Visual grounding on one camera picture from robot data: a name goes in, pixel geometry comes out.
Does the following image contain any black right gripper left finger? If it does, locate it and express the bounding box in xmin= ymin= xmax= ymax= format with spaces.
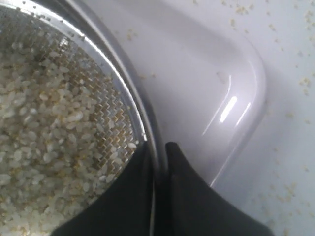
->
xmin=52 ymin=145 xmax=153 ymax=236

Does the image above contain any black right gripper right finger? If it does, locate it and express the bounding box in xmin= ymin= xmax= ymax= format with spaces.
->
xmin=154 ymin=142 xmax=273 ymax=236

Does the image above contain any rice and millet mixture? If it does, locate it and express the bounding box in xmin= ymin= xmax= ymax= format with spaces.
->
xmin=0 ymin=43 xmax=138 ymax=236

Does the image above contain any round steel mesh sieve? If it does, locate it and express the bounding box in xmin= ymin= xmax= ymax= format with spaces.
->
xmin=0 ymin=0 xmax=170 ymax=236

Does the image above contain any white plastic tray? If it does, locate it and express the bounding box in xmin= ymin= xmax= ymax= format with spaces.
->
xmin=87 ymin=0 xmax=266 ymax=185

